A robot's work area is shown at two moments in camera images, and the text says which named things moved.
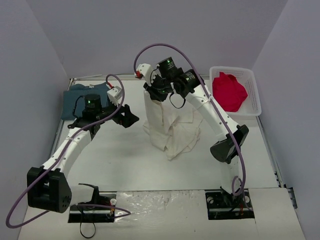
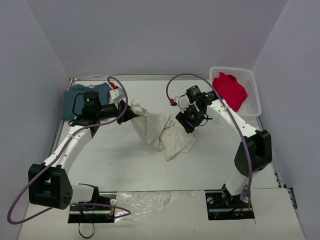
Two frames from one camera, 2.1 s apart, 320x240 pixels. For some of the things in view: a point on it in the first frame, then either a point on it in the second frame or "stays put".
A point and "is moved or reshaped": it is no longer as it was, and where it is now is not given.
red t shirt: (229, 92) stays put
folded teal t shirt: (74, 99) stays put
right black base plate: (222, 205) stays put
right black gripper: (152, 91) → (185, 121)
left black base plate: (91, 214) stays put
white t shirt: (174, 131) is moved or reshaped
